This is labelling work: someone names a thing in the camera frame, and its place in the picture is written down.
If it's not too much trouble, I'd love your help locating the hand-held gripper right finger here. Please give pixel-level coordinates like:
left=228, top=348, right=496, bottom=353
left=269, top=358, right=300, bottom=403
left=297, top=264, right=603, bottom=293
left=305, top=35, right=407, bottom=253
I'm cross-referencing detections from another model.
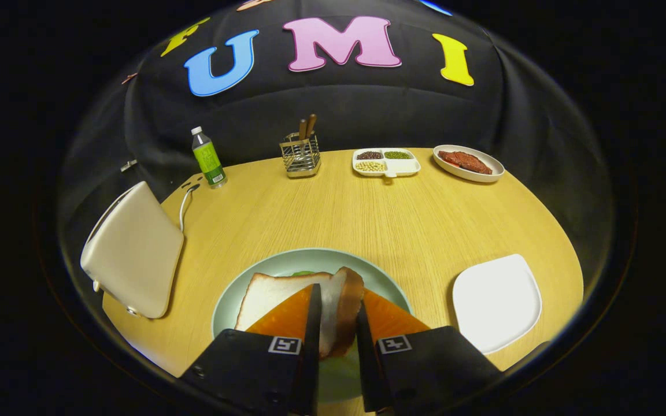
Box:
left=356, top=288, right=504, bottom=414

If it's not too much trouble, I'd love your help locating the pale green round plate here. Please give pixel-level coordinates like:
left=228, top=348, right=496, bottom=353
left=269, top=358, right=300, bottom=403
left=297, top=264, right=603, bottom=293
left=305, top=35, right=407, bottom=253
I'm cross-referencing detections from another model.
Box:
left=212, top=248, right=413, bottom=405

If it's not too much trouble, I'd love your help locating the white oval meat plate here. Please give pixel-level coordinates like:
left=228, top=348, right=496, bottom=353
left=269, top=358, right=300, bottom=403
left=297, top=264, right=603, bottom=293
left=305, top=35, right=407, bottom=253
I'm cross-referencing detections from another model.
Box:
left=432, top=144, right=505, bottom=184

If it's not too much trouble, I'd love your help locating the brown crust bread slice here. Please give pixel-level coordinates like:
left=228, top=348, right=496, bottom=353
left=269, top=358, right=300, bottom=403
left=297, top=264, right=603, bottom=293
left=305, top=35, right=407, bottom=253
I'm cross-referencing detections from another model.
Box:
left=319, top=266, right=365, bottom=359

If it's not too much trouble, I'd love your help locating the red meat piece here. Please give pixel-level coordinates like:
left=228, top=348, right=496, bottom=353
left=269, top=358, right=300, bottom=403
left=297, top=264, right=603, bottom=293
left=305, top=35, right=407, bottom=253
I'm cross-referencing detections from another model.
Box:
left=438, top=150, right=493, bottom=175

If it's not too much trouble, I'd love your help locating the white toaster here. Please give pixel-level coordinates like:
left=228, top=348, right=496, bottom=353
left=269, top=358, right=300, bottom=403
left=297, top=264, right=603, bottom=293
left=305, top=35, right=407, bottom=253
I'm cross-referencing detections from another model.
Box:
left=80, top=181, right=185, bottom=320

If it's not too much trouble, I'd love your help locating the white bread slice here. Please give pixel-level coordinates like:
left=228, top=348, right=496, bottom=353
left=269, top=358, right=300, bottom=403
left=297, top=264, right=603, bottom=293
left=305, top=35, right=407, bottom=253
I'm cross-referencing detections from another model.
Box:
left=235, top=272, right=334, bottom=332

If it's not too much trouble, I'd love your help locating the black backdrop cloth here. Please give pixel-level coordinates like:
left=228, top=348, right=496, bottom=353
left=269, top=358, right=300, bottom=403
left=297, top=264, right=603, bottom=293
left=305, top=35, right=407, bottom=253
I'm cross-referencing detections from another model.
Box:
left=58, top=0, right=614, bottom=272

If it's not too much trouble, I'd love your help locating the metal wire utensil holder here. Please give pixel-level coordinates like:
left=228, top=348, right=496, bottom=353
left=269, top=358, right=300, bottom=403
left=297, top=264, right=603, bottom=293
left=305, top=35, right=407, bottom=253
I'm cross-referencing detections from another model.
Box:
left=279, top=132, right=322, bottom=179

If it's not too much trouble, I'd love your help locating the white divided bean dish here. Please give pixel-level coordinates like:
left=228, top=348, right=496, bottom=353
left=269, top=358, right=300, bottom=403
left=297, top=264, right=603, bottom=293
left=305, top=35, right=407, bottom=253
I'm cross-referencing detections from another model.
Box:
left=351, top=148, right=421, bottom=179

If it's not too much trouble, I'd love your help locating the white square plate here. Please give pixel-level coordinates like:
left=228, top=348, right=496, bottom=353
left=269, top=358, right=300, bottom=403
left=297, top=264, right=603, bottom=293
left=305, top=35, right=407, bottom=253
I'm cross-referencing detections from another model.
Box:
left=452, top=254, right=543, bottom=355

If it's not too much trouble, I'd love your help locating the green label drink bottle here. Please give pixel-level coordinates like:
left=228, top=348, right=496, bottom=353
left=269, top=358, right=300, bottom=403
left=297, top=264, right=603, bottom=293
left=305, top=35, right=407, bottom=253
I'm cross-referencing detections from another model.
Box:
left=190, top=127, right=228, bottom=190

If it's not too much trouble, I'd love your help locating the green lettuce leaf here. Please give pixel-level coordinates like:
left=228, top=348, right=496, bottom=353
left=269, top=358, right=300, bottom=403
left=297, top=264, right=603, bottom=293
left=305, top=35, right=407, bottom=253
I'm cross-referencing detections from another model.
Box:
left=291, top=269, right=364, bottom=403

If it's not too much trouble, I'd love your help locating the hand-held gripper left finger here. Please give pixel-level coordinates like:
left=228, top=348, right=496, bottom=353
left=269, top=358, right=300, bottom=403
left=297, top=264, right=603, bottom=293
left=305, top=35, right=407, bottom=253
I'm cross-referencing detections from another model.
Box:
left=178, top=283, right=323, bottom=416

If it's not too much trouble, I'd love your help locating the white toaster cable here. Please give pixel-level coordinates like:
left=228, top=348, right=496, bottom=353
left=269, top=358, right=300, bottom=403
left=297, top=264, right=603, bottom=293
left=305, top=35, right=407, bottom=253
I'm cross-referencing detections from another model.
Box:
left=179, top=184, right=202, bottom=233

